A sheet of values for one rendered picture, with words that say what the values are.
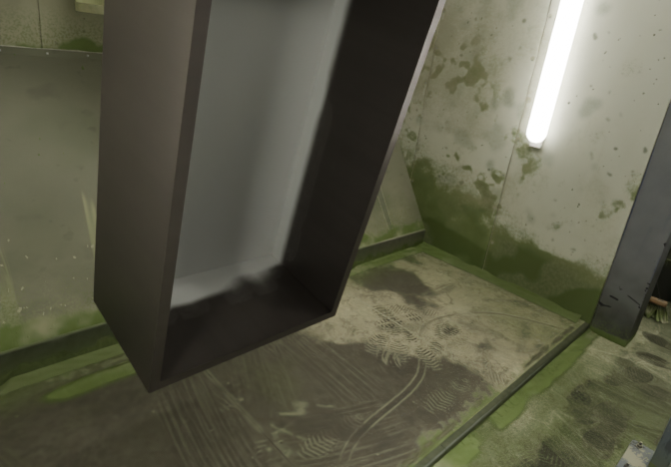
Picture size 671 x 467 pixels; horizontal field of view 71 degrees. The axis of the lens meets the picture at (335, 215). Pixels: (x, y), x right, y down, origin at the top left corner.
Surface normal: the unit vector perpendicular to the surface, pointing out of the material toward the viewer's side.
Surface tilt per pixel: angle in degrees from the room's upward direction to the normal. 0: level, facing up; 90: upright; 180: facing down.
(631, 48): 90
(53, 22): 90
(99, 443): 0
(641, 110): 90
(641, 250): 90
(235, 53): 102
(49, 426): 0
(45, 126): 57
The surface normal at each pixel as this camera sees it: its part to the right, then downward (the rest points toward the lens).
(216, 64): 0.66, 0.51
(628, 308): -0.72, 0.15
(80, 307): 0.64, -0.23
